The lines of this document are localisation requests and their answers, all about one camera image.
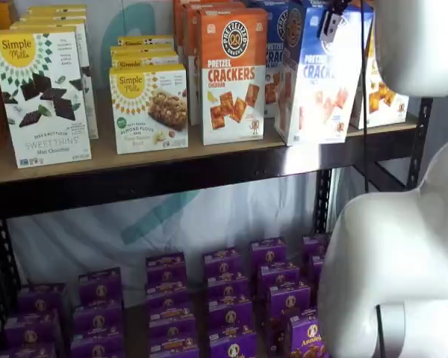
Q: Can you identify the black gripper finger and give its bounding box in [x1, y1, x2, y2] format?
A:
[318, 0, 351, 43]

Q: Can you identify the blue white pretzel crackers box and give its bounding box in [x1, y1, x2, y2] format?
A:
[264, 1, 298, 119]
[274, 1, 364, 147]

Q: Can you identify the white orange crackers box right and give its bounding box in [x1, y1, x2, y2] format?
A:
[349, 25, 411, 131]

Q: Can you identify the orange cheddar pretzel crackers box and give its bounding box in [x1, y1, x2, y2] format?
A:
[182, 1, 247, 126]
[197, 7, 269, 146]
[172, 0, 195, 57]

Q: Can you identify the Simple Mills almond bars box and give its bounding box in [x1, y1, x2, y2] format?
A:
[109, 63, 190, 155]
[111, 43, 178, 56]
[117, 35, 175, 48]
[110, 51, 180, 70]

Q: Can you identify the purple Annie's box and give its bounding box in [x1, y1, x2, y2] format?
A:
[208, 300, 253, 333]
[70, 333, 127, 358]
[4, 310, 62, 346]
[285, 315, 328, 358]
[149, 335, 200, 358]
[250, 238, 287, 268]
[203, 248, 244, 280]
[146, 285, 191, 310]
[302, 234, 330, 262]
[73, 302, 125, 335]
[78, 268, 123, 305]
[208, 330, 258, 358]
[146, 253, 187, 288]
[148, 305, 196, 339]
[207, 277, 249, 303]
[308, 255, 326, 288]
[267, 285, 311, 318]
[259, 263, 302, 291]
[0, 342, 57, 358]
[17, 283, 67, 314]

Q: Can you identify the wooden shelf board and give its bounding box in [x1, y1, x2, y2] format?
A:
[0, 113, 419, 186]

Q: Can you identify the Simple Mills Sweet Thins box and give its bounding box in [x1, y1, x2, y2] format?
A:
[9, 20, 99, 141]
[28, 4, 87, 13]
[0, 25, 93, 169]
[22, 10, 88, 18]
[18, 16, 89, 24]

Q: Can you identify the translucent plastic backdrop sheet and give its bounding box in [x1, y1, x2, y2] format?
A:
[7, 0, 359, 295]

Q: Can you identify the black cable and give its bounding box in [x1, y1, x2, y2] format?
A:
[358, 0, 374, 195]

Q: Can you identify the black metal shelf frame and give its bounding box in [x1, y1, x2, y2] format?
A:
[0, 96, 434, 336]

